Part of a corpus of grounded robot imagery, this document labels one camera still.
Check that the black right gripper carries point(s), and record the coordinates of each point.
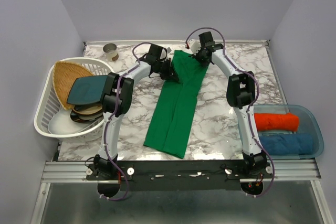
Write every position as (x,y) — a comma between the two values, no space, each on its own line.
(205,64)

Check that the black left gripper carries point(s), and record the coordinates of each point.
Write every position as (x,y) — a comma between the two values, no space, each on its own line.
(170,74)

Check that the green t shirt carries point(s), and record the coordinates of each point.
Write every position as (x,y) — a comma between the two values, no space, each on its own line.
(172,119)

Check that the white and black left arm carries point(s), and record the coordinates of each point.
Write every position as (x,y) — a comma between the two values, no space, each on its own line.
(117,94)

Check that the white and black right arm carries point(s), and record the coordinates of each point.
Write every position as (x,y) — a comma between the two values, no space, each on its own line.
(242,92)

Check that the metal cup with cork base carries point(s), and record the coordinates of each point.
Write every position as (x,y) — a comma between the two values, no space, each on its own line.
(110,50)

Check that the white table edge trim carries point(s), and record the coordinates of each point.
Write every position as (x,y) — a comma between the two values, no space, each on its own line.
(173,42)

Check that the dark teal plate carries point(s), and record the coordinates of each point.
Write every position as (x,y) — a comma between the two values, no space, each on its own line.
(87,90)

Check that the dark stacked bowls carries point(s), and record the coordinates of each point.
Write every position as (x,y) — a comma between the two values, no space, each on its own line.
(86,113)

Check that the rolled orange t shirt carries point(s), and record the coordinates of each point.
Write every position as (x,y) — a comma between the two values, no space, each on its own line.
(272,121)

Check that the woven wicker tray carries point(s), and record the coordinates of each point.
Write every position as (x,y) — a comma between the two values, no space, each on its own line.
(64,75)

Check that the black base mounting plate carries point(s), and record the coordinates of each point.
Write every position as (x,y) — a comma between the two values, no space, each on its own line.
(178,175)

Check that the rolled blue t shirt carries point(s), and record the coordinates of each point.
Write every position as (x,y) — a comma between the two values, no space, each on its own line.
(287,144)

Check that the white bowl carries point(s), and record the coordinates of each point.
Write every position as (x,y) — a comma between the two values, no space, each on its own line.
(61,124)

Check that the white plastic laundry basket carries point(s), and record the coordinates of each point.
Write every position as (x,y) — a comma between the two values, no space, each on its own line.
(49,106)

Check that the clear blue plastic bin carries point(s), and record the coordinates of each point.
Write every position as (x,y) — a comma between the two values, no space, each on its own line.
(308,124)

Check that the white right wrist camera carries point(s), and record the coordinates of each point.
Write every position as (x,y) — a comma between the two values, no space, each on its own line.
(193,45)

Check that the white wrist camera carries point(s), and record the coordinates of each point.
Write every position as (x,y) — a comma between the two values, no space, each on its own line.
(193,45)
(164,53)

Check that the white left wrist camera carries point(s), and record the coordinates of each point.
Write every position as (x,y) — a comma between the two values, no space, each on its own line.
(164,53)

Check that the aluminium rail frame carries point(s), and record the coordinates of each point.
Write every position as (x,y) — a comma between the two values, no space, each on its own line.
(283,170)

